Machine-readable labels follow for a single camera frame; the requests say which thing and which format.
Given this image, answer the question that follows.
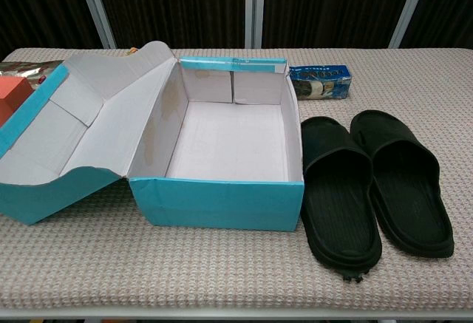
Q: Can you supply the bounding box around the grey aluminium frame post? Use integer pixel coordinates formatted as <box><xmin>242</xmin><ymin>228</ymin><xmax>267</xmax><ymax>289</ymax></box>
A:
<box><xmin>73</xmin><ymin>0</ymin><xmax>118</xmax><ymax>50</ymax></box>
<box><xmin>387</xmin><ymin>0</ymin><xmax>433</xmax><ymax>49</ymax></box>
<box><xmin>245</xmin><ymin>0</ymin><xmax>266</xmax><ymax>50</ymax></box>

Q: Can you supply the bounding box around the black slipper with side holes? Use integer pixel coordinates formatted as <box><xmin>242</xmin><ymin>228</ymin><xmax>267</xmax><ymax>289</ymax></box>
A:
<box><xmin>299</xmin><ymin>115</ymin><xmax>383</xmax><ymax>283</ymax></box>

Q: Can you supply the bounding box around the dark brown curtain panel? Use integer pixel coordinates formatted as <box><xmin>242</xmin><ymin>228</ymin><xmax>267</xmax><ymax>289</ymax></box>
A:
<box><xmin>261</xmin><ymin>0</ymin><xmax>418</xmax><ymax>50</ymax></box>
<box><xmin>0</xmin><ymin>0</ymin><xmax>104</xmax><ymax>61</ymax></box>
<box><xmin>90</xmin><ymin>0</ymin><xmax>248</xmax><ymax>50</ymax></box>
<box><xmin>401</xmin><ymin>0</ymin><xmax>473</xmax><ymax>50</ymax></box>

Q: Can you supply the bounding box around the light blue shoe box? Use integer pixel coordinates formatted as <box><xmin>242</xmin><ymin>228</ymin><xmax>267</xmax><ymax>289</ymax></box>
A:
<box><xmin>0</xmin><ymin>40</ymin><xmax>305</xmax><ymax>232</ymax></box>

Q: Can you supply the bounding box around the beige cloth-covered table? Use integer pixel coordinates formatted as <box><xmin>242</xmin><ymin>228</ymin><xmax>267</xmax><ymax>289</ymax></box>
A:
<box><xmin>0</xmin><ymin>47</ymin><xmax>473</xmax><ymax>311</ymax></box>

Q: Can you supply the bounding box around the blue printed carton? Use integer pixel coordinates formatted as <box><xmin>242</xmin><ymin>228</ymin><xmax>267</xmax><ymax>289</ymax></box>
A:
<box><xmin>288</xmin><ymin>64</ymin><xmax>355</xmax><ymax>101</ymax></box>

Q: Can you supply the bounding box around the orange cube block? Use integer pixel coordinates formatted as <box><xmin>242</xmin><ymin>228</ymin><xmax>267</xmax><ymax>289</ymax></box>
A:
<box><xmin>0</xmin><ymin>75</ymin><xmax>34</xmax><ymax>128</ymax></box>

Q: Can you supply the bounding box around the gold foil snack bag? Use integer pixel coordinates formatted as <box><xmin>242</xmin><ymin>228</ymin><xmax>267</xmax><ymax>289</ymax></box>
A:
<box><xmin>0</xmin><ymin>60</ymin><xmax>60</xmax><ymax>87</ymax></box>

